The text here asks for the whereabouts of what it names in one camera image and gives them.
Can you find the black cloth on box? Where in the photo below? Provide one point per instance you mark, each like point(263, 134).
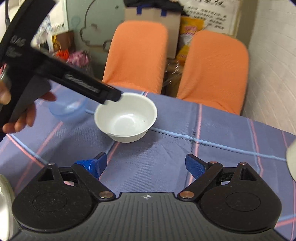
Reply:
point(165, 5)

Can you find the white bowl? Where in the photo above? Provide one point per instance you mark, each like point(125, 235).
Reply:
point(128, 119)

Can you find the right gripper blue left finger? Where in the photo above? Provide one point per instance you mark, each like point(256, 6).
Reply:
point(88, 173)

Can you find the yellow snack bag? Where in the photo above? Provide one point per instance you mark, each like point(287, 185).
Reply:
point(188, 28)

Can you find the blue plaid tablecloth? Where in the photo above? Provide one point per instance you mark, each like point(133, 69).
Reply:
point(156, 162)

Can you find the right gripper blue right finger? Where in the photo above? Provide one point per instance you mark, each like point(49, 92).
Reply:
point(205, 174)

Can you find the white thermos jug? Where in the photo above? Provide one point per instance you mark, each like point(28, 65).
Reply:
point(291, 159)

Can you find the wall poster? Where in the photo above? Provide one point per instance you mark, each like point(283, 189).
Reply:
point(219, 16)

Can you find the blue plastic bowl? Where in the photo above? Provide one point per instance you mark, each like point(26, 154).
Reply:
point(69, 107)

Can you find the left hand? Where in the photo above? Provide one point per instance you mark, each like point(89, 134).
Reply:
point(24, 113)

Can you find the stainless steel bowl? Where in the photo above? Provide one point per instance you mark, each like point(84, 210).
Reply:
point(9, 226)

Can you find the right orange chair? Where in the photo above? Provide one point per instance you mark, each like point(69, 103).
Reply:
point(215, 73)

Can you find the orange chair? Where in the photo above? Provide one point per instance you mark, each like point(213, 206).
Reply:
point(215, 73)
point(137, 56)

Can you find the left orange chair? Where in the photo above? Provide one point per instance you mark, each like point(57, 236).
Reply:
point(137, 56)

